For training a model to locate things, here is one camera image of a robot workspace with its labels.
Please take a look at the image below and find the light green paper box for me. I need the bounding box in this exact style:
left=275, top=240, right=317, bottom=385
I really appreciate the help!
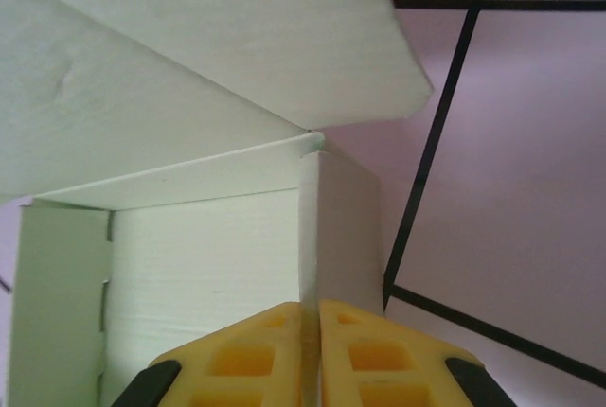
left=0, top=0, right=436, bottom=407

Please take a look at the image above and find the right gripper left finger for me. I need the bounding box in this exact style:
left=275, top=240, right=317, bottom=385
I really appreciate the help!
left=111, top=301, right=303, bottom=407

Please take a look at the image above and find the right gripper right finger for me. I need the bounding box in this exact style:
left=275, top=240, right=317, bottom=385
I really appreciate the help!
left=317, top=299, right=522, bottom=407

